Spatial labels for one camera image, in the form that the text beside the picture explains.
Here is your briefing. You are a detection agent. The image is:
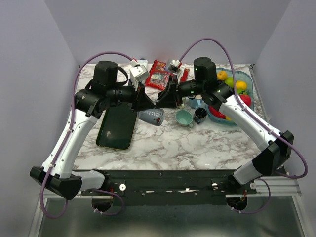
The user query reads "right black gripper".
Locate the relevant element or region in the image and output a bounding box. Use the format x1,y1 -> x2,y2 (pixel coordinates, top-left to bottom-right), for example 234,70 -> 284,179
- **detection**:
155,75 -> 205,109

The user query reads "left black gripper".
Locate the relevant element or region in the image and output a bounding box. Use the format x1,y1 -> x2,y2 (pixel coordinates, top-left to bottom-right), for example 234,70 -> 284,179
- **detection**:
107,78 -> 156,113

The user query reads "grey blue mug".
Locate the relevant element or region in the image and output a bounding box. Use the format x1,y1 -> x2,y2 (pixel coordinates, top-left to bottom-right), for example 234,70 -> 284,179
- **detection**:
137,109 -> 165,126

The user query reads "green teal mug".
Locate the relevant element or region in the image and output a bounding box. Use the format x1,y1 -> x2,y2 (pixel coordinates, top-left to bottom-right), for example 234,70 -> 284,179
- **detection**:
175,110 -> 194,128

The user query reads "light blue mug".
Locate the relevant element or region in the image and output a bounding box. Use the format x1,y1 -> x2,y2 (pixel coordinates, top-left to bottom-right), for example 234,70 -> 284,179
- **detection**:
188,95 -> 203,109

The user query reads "dark blue mug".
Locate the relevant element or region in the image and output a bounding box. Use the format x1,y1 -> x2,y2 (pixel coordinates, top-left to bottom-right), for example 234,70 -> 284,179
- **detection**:
194,108 -> 207,125

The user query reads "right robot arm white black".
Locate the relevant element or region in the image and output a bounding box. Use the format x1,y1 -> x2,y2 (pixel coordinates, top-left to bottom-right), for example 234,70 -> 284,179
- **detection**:
156,57 -> 294,194

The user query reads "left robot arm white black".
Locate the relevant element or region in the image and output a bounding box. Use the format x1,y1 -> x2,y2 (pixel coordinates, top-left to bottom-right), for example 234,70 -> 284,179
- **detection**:
30,59 -> 154,200

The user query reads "red snack bag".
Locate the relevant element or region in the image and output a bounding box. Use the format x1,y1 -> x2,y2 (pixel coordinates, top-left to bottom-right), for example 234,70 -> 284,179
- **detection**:
145,60 -> 190,90

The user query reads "dark green tray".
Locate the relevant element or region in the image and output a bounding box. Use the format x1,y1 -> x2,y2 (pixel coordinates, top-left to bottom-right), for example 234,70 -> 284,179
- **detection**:
96,103 -> 137,150

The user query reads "white power strip box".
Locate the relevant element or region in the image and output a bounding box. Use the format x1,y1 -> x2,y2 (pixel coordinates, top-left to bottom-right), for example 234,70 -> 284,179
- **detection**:
137,59 -> 148,67

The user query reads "red dragon fruit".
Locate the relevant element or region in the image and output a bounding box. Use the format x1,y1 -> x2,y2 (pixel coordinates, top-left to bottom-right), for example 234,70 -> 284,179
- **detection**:
208,106 -> 226,119

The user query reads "green lime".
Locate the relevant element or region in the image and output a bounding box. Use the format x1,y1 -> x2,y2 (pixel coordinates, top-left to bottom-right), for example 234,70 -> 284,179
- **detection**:
225,77 -> 234,88

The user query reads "green apple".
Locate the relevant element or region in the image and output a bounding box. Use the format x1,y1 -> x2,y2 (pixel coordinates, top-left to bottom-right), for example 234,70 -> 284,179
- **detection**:
237,89 -> 248,96

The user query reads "yellow orange fruit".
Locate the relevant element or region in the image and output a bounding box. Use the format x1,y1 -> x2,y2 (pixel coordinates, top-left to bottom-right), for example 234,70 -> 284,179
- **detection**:
236,80 -> 247,90

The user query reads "teal plastic fruit bowl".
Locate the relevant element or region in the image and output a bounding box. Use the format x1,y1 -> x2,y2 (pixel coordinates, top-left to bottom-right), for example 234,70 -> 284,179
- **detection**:
205,68 -> 254,126

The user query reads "red apple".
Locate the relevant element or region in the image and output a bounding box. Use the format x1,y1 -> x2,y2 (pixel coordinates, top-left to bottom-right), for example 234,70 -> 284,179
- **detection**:
240,94 -> 252,107

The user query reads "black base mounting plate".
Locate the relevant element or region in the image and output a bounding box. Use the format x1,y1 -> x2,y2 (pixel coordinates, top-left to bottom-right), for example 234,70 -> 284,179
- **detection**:
81,169 -> 257,206

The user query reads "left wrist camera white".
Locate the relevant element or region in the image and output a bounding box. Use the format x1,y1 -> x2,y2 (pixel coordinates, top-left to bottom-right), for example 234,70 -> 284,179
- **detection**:
129,58 -> 150,91

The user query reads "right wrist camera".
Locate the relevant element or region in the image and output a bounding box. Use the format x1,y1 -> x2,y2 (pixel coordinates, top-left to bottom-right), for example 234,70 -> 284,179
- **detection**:
165,59 -> 185,82

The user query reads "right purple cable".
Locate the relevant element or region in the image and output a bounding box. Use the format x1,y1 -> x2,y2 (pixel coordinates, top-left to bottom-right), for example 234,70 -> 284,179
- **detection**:
179,38 -> 309,214

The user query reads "purple cable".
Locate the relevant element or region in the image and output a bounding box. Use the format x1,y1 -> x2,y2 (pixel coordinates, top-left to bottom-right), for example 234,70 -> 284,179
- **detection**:
179,38 -> 309,214
39,51 -> 124,219

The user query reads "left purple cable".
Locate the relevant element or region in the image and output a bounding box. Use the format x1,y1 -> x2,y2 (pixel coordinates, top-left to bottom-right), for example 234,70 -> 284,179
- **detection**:
39,51 -> 124,219

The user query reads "aluminium rail frame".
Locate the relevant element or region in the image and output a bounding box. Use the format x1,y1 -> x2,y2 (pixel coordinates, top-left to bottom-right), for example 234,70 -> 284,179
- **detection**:
29,176 -> 308,237

